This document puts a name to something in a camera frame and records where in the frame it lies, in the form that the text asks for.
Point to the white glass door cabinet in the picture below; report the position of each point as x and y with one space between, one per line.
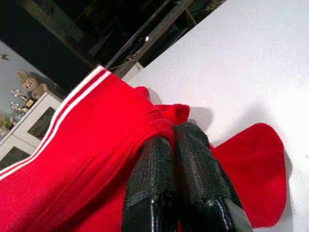
18 135

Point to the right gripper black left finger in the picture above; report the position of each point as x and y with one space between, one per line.
152 188

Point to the white table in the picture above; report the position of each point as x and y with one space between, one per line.
241 60

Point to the red white-trimmed jersey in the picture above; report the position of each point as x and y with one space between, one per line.
84 157

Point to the clear glass ornament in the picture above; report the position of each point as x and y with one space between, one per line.
16 105

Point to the butterfly wall ornament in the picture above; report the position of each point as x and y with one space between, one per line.
3 56

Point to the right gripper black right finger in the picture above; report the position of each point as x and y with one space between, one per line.
202 188

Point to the brown plush bear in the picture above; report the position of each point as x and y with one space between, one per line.
30 83

